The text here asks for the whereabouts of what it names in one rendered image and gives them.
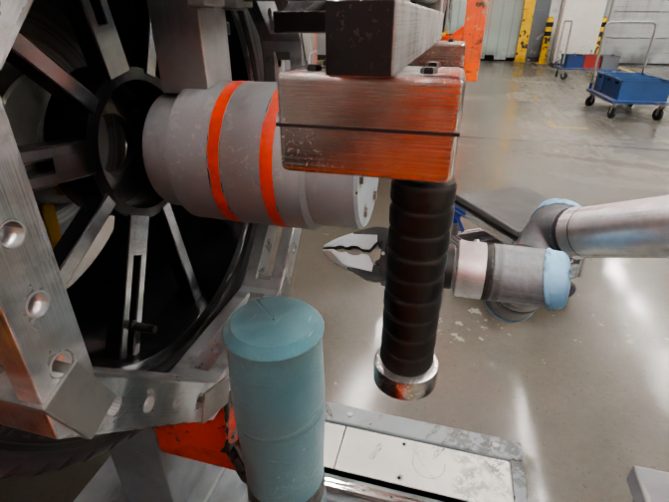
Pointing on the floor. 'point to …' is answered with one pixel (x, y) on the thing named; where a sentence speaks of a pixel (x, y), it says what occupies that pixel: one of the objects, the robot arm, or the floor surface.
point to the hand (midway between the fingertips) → (329, 248)
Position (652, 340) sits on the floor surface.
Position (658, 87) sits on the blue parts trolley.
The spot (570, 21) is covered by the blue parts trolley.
